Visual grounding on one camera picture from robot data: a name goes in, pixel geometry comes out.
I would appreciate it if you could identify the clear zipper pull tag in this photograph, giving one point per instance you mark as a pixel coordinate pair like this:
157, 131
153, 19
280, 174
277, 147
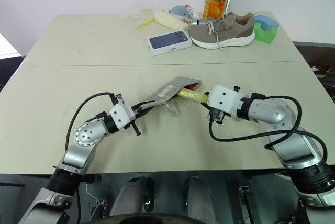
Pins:
172, 109

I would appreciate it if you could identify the dark patterned furniture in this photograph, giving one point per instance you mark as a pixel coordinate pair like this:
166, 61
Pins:
316, 67

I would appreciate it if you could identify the dark floor mat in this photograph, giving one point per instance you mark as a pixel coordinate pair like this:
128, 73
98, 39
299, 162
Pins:
10, 71

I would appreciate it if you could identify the yellow item in plastic bag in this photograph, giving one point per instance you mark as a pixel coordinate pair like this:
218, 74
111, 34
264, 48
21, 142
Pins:
170, 21

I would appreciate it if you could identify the beige grid pouch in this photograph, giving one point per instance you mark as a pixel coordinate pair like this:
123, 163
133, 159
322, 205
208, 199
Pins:
170, 89

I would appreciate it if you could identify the taupe sneaker with white sole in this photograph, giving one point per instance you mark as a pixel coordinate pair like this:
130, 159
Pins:
222, 30

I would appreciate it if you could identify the dark rounded grey shape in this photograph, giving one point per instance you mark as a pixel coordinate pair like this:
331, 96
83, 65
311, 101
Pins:
132, 197
200, 197

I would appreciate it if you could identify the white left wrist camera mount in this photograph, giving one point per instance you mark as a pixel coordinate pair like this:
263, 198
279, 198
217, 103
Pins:
120, 114

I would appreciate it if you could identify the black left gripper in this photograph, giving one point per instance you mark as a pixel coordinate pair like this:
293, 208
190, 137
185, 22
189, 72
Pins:
137, 129

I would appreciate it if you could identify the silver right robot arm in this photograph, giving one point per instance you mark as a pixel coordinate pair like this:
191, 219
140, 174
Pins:
272, 111

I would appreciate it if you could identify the clear plastic bag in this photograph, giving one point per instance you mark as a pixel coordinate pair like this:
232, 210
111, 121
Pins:
134, 13

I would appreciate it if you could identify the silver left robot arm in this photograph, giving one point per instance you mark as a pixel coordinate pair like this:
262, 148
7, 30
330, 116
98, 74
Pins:
83, 135

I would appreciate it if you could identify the green and blue foam block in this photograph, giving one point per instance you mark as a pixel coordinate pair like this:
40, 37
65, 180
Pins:
265, 30

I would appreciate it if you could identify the red marker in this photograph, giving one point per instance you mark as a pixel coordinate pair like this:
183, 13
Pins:
191, 87

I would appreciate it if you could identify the yellow highlighter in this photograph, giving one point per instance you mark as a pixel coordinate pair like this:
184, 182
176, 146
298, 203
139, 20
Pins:
192, 95

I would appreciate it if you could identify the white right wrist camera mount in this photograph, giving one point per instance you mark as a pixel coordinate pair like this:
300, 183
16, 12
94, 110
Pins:
222, 98

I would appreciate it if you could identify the small silver black cylinder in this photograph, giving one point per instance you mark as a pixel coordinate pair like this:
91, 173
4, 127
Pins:
196, 22

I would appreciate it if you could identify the white phone box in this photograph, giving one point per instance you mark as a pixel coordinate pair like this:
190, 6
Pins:
168, 42

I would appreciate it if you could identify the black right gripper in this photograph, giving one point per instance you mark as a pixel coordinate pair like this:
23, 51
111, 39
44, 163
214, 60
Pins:
216, 115

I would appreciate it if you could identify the grey shark plush toy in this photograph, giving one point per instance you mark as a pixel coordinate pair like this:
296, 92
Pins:
180, 12

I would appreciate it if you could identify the yellow plastic stick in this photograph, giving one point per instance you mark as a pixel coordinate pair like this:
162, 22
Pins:
143, 24

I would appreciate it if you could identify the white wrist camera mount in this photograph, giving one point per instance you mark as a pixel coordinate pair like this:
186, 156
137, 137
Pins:
120, 114
222, 98

